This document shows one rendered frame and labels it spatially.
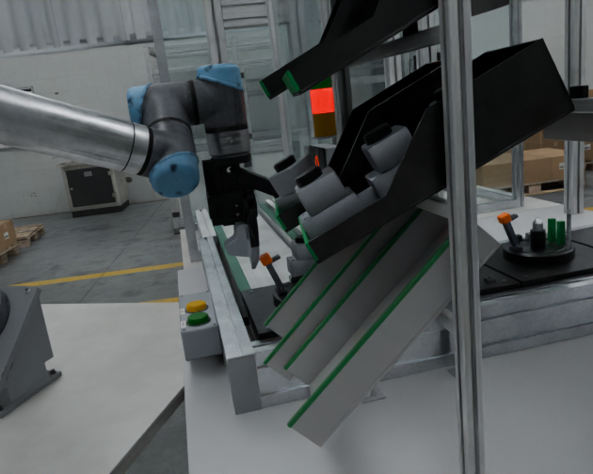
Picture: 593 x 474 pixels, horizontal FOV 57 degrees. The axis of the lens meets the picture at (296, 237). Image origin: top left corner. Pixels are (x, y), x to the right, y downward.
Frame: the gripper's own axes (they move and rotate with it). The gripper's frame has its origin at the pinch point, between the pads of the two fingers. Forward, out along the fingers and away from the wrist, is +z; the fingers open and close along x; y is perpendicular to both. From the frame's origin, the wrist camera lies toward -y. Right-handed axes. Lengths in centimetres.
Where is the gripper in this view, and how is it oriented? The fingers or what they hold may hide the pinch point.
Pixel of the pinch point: (256, 260)
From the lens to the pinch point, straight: 101.8
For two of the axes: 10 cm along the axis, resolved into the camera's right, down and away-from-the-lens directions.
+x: 2.2, 2.1, -9.5
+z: 1.1, 9.6, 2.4
